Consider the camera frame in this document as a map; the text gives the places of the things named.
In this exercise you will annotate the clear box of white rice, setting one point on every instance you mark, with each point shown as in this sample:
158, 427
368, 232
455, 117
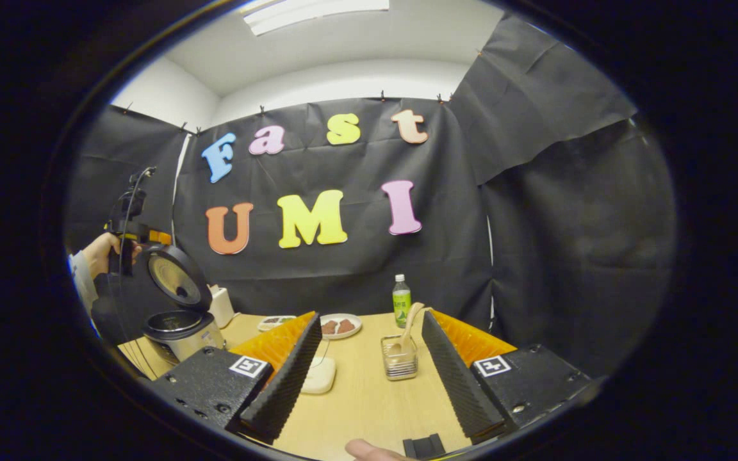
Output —
318, 378

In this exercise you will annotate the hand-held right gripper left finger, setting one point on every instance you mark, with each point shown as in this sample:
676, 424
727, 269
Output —
282, 384

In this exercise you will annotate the brown meat piece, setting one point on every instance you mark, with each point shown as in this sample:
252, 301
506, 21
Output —
329, 328
346, 326

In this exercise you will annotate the black backdrop cloth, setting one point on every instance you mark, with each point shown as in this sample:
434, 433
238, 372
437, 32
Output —
343, 269

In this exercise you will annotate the cream toaster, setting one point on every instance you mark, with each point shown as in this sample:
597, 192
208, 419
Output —
220, 310

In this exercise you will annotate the wooden spoon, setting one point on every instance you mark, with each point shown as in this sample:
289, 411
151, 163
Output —
407, 323

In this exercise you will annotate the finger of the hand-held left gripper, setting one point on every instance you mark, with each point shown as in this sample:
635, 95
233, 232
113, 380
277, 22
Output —
159, 237

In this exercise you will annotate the grey rice cooker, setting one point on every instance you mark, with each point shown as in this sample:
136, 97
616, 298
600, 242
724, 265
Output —
183, 336

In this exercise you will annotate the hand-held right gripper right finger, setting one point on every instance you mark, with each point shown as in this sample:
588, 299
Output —
455, 378

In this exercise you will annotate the white round plate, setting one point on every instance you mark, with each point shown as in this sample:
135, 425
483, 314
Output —
341, 336

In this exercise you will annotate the green tea bottle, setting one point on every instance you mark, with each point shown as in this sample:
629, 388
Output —
401, 304

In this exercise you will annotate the small black clamp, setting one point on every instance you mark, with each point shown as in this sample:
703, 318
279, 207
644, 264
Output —
425, 447

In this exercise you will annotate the white divided bean dish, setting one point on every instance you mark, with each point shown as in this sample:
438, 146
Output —
276, 323

